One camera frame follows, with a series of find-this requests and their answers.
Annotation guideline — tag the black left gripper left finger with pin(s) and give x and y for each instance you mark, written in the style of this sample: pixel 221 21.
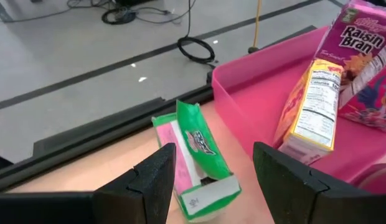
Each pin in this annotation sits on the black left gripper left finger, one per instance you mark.
pixel 143 196

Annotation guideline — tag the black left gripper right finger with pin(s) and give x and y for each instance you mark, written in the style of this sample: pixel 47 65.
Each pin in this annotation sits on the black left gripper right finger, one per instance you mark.
pixel 292 196

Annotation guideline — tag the green cereal box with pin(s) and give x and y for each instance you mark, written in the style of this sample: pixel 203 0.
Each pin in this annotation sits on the green cereal box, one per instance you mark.
pixel 199 143

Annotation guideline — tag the yellow cereal box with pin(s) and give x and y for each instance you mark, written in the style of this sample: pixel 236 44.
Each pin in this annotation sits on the yellow cereal box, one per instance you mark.
pixel 317 118

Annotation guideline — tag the purple Raisin Bran cereal box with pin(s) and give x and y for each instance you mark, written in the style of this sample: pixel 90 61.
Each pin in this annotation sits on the purple Raisin Bran cereal box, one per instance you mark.
pixel 361 40

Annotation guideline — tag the red plastic bin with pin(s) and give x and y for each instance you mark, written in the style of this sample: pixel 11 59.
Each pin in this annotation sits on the red plastic bin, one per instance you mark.
pixel 258 93

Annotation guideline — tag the black aluminium table frame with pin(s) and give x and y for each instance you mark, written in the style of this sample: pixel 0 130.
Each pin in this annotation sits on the black aluminium table frame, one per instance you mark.
pixel 99 141

